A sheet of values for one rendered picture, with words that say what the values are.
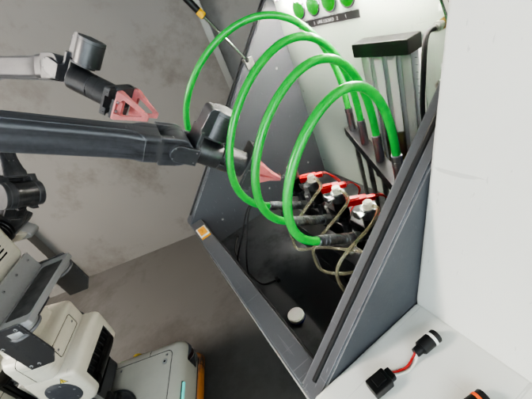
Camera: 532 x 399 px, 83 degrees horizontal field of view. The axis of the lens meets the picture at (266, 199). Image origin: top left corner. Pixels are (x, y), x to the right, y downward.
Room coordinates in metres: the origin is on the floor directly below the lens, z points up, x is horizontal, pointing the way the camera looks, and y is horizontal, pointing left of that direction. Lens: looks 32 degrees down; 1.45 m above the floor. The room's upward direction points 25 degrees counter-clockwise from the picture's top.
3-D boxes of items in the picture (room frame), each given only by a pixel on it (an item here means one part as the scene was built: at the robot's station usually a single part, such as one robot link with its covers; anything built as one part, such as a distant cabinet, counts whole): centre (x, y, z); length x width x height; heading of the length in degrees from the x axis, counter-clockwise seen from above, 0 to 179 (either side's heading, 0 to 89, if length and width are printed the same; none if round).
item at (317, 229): (0.51, -0.12, 0.91); 0.34 x 0.10 x 0.15; 17
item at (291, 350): (0.55, 0.14, 0.87); 0.62 x 0.04 x 0.16; 17
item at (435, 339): (0.20, -0.08, 0.99); 0.12 x 0.02 x 0.02; 104
